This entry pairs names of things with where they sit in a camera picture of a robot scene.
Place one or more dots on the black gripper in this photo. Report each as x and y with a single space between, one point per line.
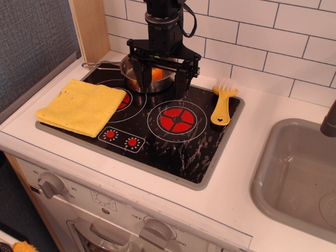
164 49

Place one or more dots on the yellow cloth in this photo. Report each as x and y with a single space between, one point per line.
82 108

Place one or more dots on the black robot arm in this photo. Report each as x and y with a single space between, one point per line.
167 8

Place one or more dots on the black toy stove top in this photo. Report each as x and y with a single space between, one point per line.
176 138

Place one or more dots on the red right stove knob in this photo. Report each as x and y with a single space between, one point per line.
132 142

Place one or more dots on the red stove knob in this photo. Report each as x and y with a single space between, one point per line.
110 134
132 142

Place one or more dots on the red left stove knob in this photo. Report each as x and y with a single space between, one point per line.
110 134

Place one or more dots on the orange toy carrot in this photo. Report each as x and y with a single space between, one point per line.
157 74

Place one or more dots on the yellow dish brush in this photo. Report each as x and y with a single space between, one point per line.
225 89

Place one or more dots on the grey timer knob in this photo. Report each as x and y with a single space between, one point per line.
50 185

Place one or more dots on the grey oven knob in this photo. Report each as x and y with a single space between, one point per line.
156 233

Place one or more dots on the grey sink basin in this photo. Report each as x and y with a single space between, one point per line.
294 183

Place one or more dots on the grey faucet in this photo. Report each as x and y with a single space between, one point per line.
328 126

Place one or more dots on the orange fuzzy object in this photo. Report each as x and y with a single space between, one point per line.
23 246

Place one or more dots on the silver pot with handle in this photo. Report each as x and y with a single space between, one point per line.
125 68

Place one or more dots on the wooden side post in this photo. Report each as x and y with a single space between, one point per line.
91 28

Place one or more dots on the grey oven door handle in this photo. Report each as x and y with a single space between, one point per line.
111 240

